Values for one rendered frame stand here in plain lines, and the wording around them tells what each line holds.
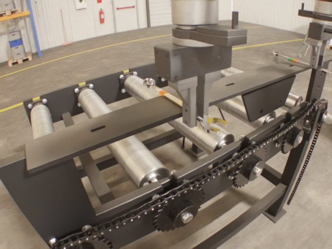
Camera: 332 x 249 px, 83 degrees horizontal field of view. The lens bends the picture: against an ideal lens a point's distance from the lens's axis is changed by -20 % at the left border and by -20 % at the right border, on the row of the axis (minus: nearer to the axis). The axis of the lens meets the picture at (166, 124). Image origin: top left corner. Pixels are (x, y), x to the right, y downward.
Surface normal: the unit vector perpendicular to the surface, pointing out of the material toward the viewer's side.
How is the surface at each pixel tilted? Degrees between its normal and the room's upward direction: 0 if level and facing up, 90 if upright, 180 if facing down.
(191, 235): 0
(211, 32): 90
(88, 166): 0
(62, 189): 90
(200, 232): 0
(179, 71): 90
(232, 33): 90
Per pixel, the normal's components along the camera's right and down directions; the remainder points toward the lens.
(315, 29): -0.84, 0.32
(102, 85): 0.54, 0.43
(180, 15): -0.63, 0.44
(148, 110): -0.05, -0.85
